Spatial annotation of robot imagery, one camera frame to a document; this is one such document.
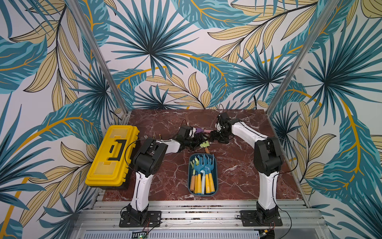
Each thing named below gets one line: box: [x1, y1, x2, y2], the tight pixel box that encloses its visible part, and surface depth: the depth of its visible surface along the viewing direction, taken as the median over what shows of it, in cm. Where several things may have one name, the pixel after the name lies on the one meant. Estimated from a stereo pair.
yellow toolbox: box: [85, 124, 140, 190], surface depth 77 cm
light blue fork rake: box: [200, 169, 206, 195], surface depth 82 cm
